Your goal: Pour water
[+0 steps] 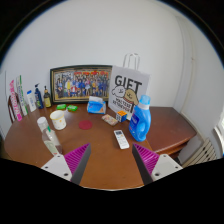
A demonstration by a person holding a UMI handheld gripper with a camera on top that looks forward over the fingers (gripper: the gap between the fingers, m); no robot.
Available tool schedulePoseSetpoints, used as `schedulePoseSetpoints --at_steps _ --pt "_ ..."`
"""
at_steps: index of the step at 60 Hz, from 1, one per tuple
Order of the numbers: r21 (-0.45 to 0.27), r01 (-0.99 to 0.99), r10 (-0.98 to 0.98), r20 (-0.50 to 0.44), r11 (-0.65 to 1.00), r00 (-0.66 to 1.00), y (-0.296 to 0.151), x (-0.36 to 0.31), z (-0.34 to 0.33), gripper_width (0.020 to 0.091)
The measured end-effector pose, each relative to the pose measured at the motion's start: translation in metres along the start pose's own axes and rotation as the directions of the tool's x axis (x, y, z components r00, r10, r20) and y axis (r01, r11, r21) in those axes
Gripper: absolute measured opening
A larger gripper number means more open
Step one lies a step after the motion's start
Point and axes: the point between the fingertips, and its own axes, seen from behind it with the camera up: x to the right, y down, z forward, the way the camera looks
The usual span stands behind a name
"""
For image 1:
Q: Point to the clear plastic water bottle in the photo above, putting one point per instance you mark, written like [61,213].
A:
[50,138]

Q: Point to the white tube with blue cap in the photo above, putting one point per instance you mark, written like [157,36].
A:
[31,101]

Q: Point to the floral patterned small pouch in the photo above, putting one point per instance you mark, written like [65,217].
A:
[109,119]

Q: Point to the dark blue pump bottle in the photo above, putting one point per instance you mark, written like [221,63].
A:
[39,99]

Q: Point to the white paper gift bag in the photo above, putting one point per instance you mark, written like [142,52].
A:
[128,88]

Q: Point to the green soap bar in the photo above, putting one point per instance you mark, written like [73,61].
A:
[72,108]
[61,106]

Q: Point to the blue tissue pack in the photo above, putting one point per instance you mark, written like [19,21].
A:
[96,106]

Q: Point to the brown pump bottle yellow label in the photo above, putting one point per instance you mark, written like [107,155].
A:
[47,100]

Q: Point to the flat round red coaster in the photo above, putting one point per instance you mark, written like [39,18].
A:
[85,125]

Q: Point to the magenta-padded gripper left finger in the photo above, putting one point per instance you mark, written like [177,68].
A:
[76,160]

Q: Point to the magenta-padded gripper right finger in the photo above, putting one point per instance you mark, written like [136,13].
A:
[147,160]

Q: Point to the framed group photo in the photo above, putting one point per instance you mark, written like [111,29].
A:
[81,83]

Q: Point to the puzzle cube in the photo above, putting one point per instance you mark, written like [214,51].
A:
[121,116]

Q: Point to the white mug with yellow rim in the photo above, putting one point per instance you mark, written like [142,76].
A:
[58,121]

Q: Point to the white remote control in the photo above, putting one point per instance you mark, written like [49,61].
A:
[121,139]

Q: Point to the blue detergent bottle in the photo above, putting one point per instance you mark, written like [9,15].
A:
[140,123]

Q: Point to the white radiator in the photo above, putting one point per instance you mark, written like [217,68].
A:
[201,153]

